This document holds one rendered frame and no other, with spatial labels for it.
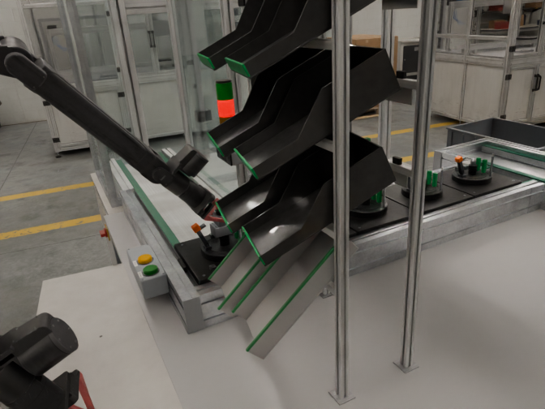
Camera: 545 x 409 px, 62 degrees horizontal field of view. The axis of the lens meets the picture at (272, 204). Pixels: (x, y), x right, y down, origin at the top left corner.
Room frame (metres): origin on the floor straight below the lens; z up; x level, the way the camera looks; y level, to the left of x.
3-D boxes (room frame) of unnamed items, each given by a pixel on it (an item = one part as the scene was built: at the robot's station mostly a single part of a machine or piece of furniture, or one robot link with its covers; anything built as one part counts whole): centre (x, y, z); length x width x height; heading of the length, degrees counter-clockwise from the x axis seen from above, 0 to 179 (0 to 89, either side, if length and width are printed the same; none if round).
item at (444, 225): (1.37, -0.29, 0.91); 1.24 x 0.33 x 0.10; 115
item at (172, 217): (1.44, 0.25, 0.91); 0.84 x 0.28 x 0.10; 25
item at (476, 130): (2.60, -1.44, 0.73); 0.62 x 0.42 x 0.23; 25
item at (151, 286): (1.15, 0.38, 0.93); 0.21 x 0.07 x 0.06; 25
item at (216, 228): (1.17, 0.14, 1.06); 0.08 x 0.04 x 0.07; 116
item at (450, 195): (1.48, -0.53, 1.01); 0.24 x 0.24 x 0.13; 25
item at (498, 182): (1.59, -0.75, 1.01); 0.24 x 0.24 x 0.13; 25
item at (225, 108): (1.38, 0.12, 1.33); 0.05 x 0.05 x 0.05
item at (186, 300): (1.35, 0.40, 0.91); 0.89 x 0.06 x 0.11; 25
